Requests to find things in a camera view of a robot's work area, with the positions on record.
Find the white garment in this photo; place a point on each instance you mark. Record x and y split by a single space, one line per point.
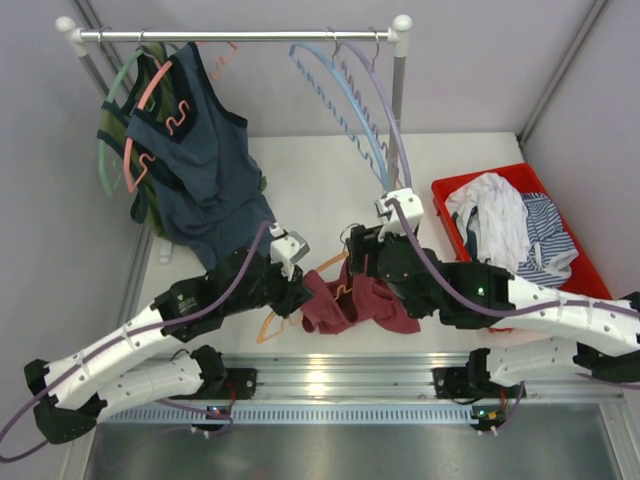
491 217

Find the pink plastic hanger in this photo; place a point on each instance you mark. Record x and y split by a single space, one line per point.
131 182

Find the maroon tank top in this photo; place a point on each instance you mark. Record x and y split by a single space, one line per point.
349 300

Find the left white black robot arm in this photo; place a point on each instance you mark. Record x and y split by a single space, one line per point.
77 393

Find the purple plastic hanger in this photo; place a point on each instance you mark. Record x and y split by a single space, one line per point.
397 157

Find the green plastic hanger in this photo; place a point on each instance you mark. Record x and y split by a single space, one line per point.
114 118

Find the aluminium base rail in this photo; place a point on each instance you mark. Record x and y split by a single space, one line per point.
296 389

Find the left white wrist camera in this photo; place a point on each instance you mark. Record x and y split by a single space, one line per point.
287 248

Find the blue tank top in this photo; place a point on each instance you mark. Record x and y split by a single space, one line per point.
207 185

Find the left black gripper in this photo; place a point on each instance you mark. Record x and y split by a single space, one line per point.
294 292

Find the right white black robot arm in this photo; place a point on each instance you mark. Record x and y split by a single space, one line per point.
586 336

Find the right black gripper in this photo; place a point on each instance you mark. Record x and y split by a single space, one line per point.
365 241

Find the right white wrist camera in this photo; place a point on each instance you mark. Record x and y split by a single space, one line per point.
396 208

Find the orange plastic hanger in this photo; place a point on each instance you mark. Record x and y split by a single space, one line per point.
274 326

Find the green tank top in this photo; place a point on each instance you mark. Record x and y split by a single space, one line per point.
144 209

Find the red plastic bin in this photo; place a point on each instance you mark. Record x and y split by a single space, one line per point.
585 278

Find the silver clothes rack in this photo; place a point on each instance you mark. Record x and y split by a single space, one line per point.
398 35

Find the blue plastic hanger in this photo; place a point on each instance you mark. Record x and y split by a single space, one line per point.
376 154

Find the blue striped garment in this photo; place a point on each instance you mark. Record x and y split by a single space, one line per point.
552 249

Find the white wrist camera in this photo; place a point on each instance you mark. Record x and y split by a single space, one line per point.
287 248
396 208

